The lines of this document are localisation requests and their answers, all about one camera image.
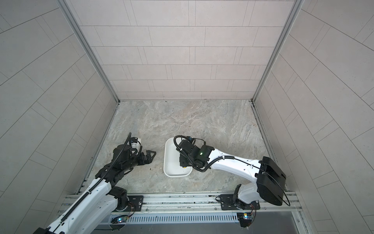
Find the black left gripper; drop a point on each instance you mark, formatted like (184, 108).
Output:
(149, 160)

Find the white plastic bin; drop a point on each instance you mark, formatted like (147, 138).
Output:
(172, 166)

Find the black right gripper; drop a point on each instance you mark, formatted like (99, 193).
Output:
(182, 163)

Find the aluminium left corner post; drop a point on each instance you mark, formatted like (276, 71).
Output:
(85, 45)

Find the small circuit board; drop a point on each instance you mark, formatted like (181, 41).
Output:
(245, 219)
(120, 219)

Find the left small circuit board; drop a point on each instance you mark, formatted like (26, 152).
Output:
(120, 219)

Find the right small circuit board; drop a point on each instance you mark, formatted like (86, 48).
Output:
(245, 219)

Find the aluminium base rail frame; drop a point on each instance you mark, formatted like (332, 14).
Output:
(211, 207)

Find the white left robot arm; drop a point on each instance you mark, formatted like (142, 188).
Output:
(103, 196)

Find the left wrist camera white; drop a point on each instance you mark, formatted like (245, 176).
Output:
(135, 143)

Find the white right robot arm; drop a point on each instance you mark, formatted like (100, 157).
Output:
(267, 180)

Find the aluminium right corner post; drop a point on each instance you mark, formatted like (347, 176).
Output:
(284, 33)

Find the aluminium corner post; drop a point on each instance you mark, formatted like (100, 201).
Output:
(284, 33)
(85, 45)

